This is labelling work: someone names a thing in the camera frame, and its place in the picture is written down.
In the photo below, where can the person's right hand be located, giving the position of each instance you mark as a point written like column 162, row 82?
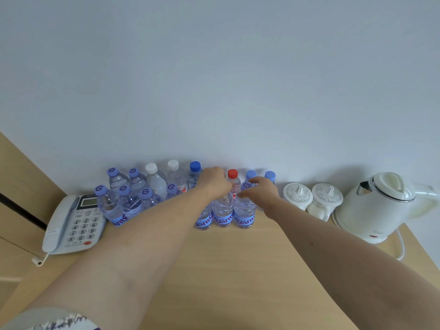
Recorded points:
column 266, row 195

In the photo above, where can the person's left hand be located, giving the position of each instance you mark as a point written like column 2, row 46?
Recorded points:
column 213, row 182

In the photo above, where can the person's right thumb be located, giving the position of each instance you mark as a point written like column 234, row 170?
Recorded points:
column 246, row 193

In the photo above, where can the person's left fingers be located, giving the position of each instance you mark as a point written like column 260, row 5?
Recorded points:
column 227, row 187

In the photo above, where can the blue-label water bottle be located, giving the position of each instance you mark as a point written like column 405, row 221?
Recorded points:
column 222, row 213
column 244, row 213

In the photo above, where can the person's right forearm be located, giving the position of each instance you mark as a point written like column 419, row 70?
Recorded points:
column 343, row 268

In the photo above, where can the person's left forearm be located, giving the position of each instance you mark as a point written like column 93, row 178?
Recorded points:
column 137, row 250

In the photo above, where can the red-capped clear bottle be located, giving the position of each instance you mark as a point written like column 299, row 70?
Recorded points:
column 233, row 178

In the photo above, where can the light-blue-capped plastic bottle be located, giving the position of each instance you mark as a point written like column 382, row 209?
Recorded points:
column 251, row 174
column 270, row 176

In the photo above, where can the dark-blue-capped clear bottle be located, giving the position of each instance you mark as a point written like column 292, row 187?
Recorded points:
column 194, row 170

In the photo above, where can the white patterned mug lid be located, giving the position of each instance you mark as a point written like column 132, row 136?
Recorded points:
column 327, row 195
column 297, row 192

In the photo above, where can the white-capped clear bottle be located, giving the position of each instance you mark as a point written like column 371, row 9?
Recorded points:
column 156, row 183
column 176, row 176

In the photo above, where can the white ceramic mug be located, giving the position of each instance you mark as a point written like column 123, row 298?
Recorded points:
column 298, row 203
column 323, row 211

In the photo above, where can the cluster of purple-capped bottles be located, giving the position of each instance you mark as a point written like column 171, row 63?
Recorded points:
column 125, row 202

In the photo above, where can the white electric kettle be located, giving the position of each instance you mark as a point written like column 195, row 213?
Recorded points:
column 374, row 206

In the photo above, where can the white kettle base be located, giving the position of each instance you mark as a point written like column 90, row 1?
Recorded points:
column 373, row 237

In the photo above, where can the white desk telephone base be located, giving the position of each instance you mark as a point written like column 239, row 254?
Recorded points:
column 84, row 226

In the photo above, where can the white telephone handset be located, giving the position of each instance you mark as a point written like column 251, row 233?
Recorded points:
column 58, row 223

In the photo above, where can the light wooden cabinet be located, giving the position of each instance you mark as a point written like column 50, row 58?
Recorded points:
column 24, row 188

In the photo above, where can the grey patterned sleeve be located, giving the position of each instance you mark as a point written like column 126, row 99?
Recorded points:
column 51, row 321

